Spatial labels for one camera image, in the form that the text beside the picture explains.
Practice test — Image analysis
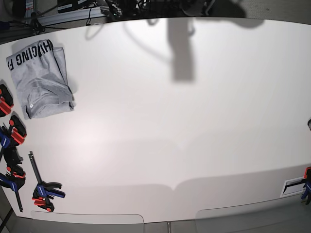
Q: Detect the grey T-shirt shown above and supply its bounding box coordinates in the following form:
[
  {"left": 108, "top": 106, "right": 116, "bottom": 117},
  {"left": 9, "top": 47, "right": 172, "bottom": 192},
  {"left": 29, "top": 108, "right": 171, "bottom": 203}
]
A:
[{"left": 6, "top": 39, "right": 74, "bottom": 119}]

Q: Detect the bar clamp on table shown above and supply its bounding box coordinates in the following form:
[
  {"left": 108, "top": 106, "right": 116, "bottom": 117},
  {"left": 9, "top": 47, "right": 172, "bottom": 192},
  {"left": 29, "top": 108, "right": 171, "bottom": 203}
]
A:
[{"left": 29, "top": 151, "right": 66, "bottom": 212}]

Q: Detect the clamp at middle left edge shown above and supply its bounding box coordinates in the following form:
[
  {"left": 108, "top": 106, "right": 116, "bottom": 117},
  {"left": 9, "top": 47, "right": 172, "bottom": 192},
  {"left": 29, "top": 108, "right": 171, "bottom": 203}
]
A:
[{"left": 0, "top": 115, "right": 27, "bottom": 166}]

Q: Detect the clamp at upper left edge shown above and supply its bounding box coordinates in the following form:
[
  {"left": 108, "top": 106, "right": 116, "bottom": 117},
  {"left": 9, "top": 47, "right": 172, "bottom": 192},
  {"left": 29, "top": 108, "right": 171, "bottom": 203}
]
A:
[{"left": 0, "top": 84, "right": 14, "bottom": 117}]

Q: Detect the clamp at lower left edge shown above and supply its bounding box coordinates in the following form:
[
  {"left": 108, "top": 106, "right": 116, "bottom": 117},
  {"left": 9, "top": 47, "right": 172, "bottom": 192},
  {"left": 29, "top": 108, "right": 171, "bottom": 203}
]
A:
[{"left": 0, "top": 147, "right": 26, "bottom": 212}]

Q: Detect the dark object at right edge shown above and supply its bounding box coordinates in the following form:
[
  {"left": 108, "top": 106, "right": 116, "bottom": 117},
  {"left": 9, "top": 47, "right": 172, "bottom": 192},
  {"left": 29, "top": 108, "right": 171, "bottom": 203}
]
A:
[{"left": 307, "top": 119, "right": 311, "bottom": 131}]

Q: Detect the blue clamp at right edge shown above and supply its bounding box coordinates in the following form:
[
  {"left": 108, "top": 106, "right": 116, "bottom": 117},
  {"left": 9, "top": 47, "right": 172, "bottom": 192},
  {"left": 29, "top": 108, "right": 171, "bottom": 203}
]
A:
[{"left": 301, "top": 167, "right": 311, "bottom": 205}]

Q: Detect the aluminium rail behind table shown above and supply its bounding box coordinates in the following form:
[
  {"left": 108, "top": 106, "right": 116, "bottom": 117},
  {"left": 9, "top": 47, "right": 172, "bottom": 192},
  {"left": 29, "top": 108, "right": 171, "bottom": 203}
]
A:
[{"left": 38, "top": 6, "right": 109, "bottom": 26}]

